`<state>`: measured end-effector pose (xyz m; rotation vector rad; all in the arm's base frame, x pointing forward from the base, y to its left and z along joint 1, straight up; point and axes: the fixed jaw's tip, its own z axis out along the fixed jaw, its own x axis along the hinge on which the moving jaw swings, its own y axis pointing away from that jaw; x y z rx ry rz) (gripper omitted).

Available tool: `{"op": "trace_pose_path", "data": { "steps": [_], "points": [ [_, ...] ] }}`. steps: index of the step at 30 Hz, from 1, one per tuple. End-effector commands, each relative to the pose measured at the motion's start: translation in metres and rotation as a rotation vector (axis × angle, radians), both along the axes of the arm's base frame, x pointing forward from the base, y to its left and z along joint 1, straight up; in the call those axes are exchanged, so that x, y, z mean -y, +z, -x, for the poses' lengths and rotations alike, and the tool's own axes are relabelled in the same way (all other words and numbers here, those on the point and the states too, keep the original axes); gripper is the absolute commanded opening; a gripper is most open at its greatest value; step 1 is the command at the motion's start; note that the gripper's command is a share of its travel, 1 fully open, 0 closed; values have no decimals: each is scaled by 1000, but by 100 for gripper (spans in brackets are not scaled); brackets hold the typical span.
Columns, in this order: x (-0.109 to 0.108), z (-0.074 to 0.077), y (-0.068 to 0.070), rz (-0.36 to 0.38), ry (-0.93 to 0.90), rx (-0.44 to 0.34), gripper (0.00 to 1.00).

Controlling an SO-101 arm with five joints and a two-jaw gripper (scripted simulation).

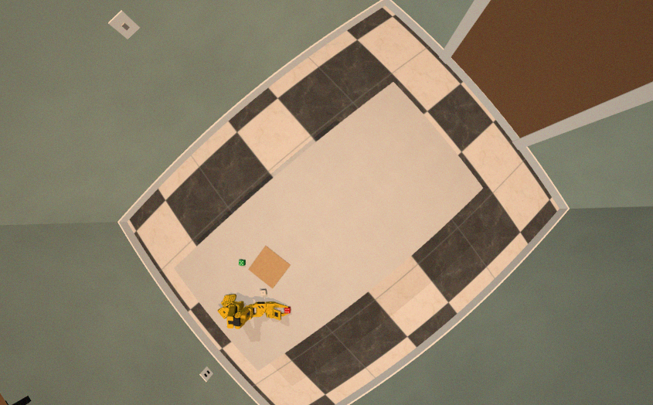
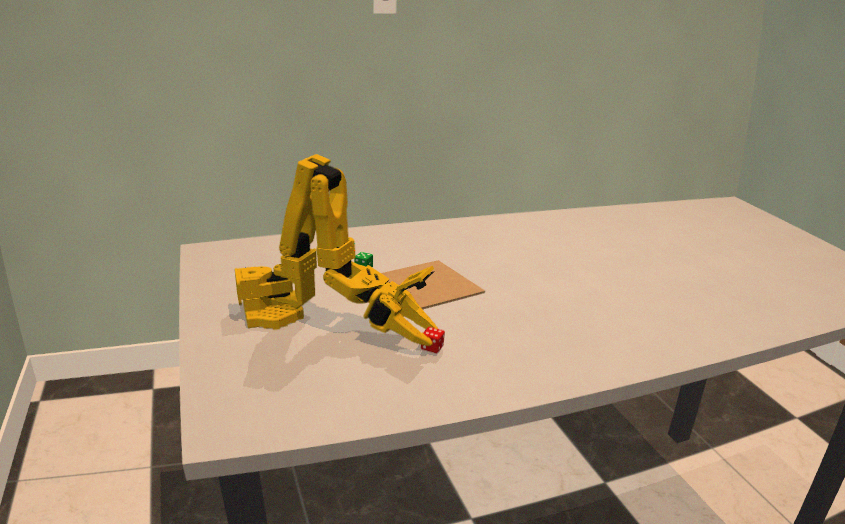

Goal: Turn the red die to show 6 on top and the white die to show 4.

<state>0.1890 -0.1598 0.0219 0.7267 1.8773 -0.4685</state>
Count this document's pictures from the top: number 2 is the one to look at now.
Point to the red die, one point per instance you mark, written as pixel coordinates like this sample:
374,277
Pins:
437,338

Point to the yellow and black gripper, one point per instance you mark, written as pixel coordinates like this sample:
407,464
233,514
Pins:
390,305

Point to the tan flat mat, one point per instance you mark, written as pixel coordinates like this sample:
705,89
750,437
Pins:
443,286

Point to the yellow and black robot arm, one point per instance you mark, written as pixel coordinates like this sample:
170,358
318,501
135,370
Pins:
259,284

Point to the green die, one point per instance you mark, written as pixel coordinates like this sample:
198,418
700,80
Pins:
364,259

